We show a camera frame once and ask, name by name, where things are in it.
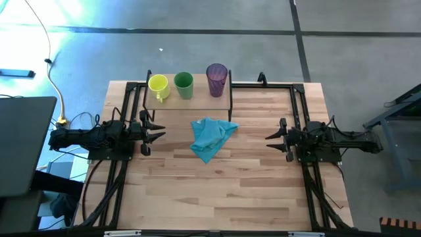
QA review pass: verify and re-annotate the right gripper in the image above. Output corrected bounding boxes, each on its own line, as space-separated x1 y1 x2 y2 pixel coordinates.
264 117 309 163

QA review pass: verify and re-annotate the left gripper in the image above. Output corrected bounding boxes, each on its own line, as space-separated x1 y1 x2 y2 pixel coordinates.
126 110 166 157

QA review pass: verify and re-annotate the yellow mug with handle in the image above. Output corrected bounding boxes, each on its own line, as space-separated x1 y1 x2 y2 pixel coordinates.
147 74 171 104

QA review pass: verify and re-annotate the green plastic cup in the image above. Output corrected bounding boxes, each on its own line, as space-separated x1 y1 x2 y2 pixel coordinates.
173 71 195 100

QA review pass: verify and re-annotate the purple faceted plastic tumbler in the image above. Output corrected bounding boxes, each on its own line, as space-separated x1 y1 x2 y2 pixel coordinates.
205 63 228 98

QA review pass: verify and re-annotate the wooden shelf with black legs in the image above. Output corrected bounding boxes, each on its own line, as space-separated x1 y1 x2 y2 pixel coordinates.
143 69 234 122

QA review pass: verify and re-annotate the blue microfiber cloth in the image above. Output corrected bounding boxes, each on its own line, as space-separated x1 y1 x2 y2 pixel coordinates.
189 117 240 165

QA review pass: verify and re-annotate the blue-grey metal stand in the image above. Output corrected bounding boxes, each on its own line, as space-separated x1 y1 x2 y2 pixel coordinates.
363 84 421 192

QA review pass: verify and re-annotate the dark grey desk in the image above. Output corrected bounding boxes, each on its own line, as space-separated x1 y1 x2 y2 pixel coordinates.
0 96 59 198

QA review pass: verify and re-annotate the orange black striped block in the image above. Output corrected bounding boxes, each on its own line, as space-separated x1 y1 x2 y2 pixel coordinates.
380 217 421 236

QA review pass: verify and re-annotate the black flat floor bar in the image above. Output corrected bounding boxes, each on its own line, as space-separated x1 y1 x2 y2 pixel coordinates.
0 68 36 79

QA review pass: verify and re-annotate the black aluminium table frame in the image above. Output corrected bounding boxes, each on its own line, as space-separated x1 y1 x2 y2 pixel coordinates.
75 80 353 231

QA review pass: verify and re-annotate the yellow floor cable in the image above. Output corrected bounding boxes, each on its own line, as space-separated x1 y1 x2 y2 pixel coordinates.
24 0 68 128

